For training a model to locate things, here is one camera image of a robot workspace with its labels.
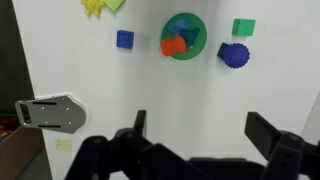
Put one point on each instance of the green cube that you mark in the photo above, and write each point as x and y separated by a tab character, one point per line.
244	27

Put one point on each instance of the grey metal plate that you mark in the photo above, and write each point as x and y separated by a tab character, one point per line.
53	113

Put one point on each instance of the lime green square block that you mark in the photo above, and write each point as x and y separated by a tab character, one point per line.
114	4

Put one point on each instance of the purple spiky ball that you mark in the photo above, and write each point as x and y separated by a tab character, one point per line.
236	56

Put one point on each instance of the yellow sticky note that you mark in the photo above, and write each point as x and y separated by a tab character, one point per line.
63	145

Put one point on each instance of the green bowl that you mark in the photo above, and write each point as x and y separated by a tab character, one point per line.
198	23

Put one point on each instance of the dark blue block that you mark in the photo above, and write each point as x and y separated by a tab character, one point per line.
221	50

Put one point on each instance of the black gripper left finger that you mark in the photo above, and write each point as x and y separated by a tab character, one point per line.
110	156

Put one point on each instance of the blue rubber toy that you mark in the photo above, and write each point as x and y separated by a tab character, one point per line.
178	26

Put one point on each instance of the blue square block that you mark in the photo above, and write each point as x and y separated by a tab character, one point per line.
125	39

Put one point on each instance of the cardboard box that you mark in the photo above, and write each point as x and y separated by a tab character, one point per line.
18	153

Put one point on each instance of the teal rubber toy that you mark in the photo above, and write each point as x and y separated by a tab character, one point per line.
192	35

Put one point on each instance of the orange rubber toy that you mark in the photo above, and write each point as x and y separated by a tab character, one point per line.
172	46

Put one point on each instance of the yellow spiky toy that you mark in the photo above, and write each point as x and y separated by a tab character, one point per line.
92	6

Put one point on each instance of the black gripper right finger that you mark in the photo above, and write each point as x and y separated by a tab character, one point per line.
286	153

